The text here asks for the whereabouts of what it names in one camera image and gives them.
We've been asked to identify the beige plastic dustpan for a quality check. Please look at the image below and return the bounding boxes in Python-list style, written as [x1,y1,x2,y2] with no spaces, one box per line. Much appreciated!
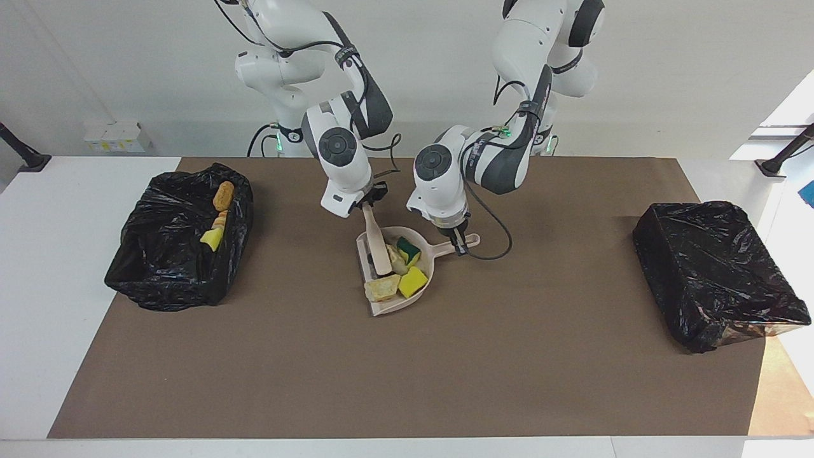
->
[355,226,481,317]

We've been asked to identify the tan cardboard sheet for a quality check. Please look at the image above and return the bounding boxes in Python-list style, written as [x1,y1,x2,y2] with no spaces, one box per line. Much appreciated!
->
[749,334,814,437]

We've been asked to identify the black right base cable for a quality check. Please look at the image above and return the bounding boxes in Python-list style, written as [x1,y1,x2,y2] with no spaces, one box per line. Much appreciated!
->
[247,123,280,158]

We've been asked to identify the box bin with black bag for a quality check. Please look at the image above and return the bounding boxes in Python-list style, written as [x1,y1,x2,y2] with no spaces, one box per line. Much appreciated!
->
[632,201,811,354]

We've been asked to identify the white wall socket boxes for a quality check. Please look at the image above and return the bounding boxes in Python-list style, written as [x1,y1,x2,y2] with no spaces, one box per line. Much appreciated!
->
[84,122,152,153]

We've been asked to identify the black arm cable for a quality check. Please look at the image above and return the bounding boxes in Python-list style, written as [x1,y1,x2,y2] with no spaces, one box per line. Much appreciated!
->
[216,0,403,180]
[464,57,513,261]

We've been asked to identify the beige brush with black bristles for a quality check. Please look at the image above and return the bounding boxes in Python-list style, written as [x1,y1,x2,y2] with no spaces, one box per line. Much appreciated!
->
[361,204,395,277]

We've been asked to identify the bright yellow sponge piece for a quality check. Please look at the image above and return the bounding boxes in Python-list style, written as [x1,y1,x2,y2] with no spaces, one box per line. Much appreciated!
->
[398,266,429,300]

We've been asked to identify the brown table mat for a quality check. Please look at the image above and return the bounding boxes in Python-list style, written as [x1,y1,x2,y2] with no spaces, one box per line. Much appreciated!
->
[48,157,767,439]

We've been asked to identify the open bin with black bag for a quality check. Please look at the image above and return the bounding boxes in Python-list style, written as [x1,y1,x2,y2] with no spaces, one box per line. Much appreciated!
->
[104,163,254,312]

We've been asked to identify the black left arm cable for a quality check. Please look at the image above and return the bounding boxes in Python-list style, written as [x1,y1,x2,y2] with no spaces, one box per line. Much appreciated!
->
[464,57,513,261]

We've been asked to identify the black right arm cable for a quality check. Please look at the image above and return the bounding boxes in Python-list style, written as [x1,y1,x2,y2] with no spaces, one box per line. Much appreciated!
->
[216,0,403,180]

